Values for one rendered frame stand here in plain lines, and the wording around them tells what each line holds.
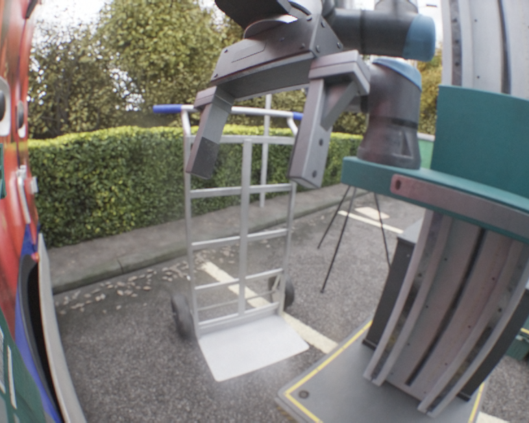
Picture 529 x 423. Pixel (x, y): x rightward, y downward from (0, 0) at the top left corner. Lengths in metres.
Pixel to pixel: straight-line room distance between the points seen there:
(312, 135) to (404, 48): 0.25
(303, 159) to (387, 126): 0.40
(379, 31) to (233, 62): 0.21
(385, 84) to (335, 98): 0.38
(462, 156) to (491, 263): 0.30
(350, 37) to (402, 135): 0.25
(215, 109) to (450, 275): 0.72
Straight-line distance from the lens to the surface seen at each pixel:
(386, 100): 0.56
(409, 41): 0.39
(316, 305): 1.87
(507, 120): 0.66
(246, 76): 0.27
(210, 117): 0.29
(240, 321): 1.63
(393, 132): 0.55
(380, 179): 0.54
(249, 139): 1.17
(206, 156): 0.28
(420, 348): 0.95
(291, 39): 0.24
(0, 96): 0.83
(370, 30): 0.39
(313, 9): 0.31
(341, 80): 0.20
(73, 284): 2.19
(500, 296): 0.76
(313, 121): 0.18
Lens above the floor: 1.15
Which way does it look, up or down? 19 degrees down
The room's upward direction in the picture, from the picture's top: 4 degrees clockwise
